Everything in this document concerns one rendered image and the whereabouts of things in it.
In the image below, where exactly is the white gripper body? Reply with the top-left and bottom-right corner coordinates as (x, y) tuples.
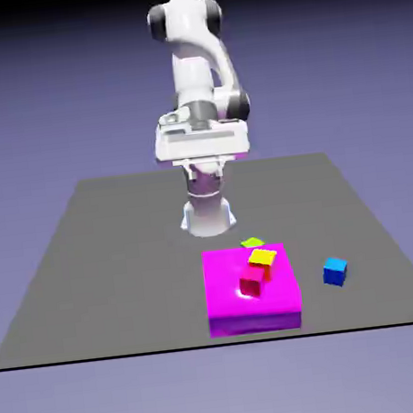
(152, 115), (252, 171)

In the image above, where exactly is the small green cube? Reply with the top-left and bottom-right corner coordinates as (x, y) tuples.
(239, 235), (266, 250)

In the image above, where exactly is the small yellow cube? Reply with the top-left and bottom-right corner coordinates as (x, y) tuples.
(246, 246), (281, 285)

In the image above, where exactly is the small pink cube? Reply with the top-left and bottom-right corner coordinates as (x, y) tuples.
(237, 264), (268, 300)

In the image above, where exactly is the small blue cube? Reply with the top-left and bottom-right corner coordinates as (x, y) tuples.
(320, 255), (351, 290)

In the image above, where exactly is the large magenta box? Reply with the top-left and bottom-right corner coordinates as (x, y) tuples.
(200, 241), (306, 339)

